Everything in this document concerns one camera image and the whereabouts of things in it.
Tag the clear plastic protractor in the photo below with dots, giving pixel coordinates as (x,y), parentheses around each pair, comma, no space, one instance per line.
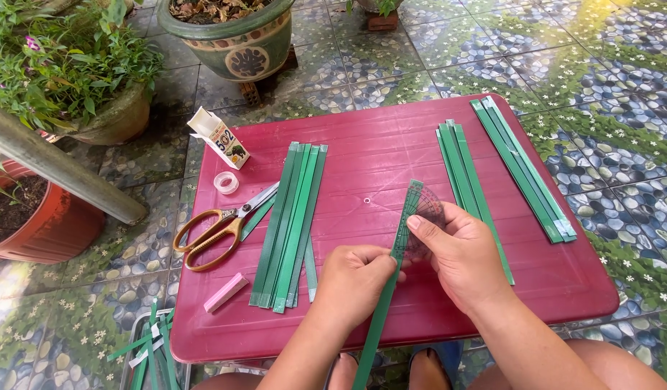
(430,205)

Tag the person's foot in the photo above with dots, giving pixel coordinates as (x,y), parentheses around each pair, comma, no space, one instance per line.
(343,374)
(428,371)

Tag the small potted plant on brick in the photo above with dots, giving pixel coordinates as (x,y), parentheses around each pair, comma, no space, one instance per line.
(382,20)

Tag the person's left foot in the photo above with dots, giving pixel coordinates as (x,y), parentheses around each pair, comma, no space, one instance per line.
(343,374)

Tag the red brick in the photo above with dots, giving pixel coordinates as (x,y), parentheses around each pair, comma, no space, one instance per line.
(252,93)

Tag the person's left hand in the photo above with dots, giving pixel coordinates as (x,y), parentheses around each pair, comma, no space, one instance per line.
(347,287)

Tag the person's leg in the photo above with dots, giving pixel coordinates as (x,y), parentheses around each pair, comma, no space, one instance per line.
(230,382)
(609,368)

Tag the person's left leg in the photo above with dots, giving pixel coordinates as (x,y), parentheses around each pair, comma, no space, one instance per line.
(230,382)

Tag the white glue box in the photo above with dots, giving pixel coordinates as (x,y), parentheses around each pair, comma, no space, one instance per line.
(222,142)

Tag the person's right leg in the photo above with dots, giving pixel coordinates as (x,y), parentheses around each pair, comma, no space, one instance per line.
(609,368)

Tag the person's right hand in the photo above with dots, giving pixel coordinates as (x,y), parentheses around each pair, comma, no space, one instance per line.
(469,260)

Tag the grey metal pole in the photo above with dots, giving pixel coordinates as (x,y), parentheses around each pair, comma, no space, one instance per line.
(57,168)

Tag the clear tape roll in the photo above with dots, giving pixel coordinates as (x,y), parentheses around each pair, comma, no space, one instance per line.
(217,186)

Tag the grey stone plant pot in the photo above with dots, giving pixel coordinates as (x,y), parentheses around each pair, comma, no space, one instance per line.
(117,119)

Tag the person's right foot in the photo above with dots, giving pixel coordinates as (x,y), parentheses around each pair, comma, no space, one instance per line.
(428,371)

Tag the pink chalk bar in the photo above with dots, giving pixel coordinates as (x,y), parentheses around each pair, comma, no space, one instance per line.
(226,292)

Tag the green ceramic plant pot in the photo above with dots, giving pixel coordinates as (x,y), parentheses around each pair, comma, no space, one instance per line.
(241,51)

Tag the orange plastic plant pot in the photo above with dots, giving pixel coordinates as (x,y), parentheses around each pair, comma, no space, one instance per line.
(57,227)

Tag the flowering green plant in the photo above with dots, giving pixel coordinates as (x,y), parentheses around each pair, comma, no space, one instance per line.
(57,59)

